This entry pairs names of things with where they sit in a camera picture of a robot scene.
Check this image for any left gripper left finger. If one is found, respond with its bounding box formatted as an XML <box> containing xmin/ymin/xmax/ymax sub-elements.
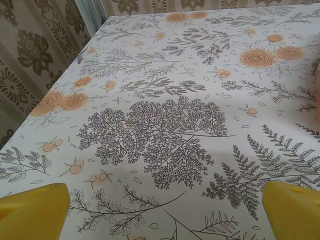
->
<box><xmin>0</xmin><ymin>182</ymin><xmax>71</xmax><ymax>240</ymax></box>

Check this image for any floral tablecloth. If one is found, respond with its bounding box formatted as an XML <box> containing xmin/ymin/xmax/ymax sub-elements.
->
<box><xmin>0</xmin><ymin>3</ymin><xmax>320</xmax><ymax>240</ymax></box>

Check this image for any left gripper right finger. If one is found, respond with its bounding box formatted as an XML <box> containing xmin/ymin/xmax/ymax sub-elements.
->
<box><xmin>261</xmin><ymin>180</ymin><xmax>320</xmax><ymax>240</ymax></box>

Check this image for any aluminium frame post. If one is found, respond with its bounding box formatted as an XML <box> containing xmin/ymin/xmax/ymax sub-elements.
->
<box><xmin>76</xmin><ymin>0</ymin><xmax>109</xmax><ymax>36</ymax></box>

